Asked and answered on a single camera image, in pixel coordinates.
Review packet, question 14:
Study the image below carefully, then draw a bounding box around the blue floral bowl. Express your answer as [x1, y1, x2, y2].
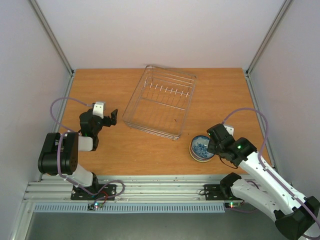
[190, 135, 214, 162]

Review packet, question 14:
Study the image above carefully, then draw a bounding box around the red patterned bowl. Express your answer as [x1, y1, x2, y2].
[189, 148, 214, 163]

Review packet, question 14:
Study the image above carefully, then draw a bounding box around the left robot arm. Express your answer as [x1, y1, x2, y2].
[37, 108, 118, 199]

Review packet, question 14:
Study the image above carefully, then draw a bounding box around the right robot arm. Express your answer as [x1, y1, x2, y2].
[207, 123, 320, 240]

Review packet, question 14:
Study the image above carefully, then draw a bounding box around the yellow sun bowl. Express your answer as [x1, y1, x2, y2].
[190, 153, 213, 163]

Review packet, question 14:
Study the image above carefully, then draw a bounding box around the right circuit board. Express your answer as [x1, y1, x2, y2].
[224, 201, 242, 209]

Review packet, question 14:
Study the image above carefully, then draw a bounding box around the circuit board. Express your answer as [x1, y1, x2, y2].
[224, 201, 242, 209]
[87, 202, 104, 211]

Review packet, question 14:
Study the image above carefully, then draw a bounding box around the left circuit board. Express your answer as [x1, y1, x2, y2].
[87, 202, 104, 211]

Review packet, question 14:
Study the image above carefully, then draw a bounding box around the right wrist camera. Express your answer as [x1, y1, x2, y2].
[224, 124, 235, 136]

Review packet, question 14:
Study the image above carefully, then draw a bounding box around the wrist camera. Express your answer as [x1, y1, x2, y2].
[224, 124, 235, 136]
[92, 101, 106, 119]

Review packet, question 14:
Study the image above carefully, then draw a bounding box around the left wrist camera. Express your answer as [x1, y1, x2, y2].
[92, 101, 106, 119]

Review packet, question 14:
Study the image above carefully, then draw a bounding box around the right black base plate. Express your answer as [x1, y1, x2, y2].
[203, 184, 242, 202]

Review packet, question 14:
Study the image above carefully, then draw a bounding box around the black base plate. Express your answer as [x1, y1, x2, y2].
[70, 184, 117, 201]
[203, 184, 242, 202]

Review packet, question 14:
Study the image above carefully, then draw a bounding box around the wire dish rack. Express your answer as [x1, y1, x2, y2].
[122, 65, 197, 140]

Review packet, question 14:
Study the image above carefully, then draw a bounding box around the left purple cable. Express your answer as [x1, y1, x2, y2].
[50, 97, 126, 201]

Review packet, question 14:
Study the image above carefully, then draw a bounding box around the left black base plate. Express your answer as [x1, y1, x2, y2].
[70, 184, 117, 201]

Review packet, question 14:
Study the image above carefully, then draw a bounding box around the aluminium rail frame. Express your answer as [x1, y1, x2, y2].
[9, 0, 320, 240]

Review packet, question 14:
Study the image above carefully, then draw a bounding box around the blue slotted cable duct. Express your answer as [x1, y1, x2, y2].
[33, 203, 225, 214]

